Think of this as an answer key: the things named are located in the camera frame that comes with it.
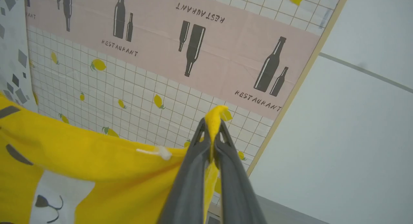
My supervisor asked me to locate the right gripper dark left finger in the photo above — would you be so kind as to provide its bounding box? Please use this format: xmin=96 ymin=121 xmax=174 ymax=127
xmin=156 ymin=117 xmax=214 ymax=224

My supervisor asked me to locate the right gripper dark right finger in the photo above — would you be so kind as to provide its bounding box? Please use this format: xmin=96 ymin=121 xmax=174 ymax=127
xmin=213 ymin=119 xmax=268 ymax=224

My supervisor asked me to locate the grey geometric pattern curtain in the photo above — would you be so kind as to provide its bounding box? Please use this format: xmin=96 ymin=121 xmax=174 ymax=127
xmin=0 ymin=0 xmax=39 ymax=114

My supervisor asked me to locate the yellow garment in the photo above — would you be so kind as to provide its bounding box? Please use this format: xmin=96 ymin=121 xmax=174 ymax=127
xmin=0 ymin=94 xmax=233 ymax=224

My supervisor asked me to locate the lemon and bottle tablecloth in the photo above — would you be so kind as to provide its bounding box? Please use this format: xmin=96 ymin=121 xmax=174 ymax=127
xmin=25 ymin=0 xmax=344 ymax=207

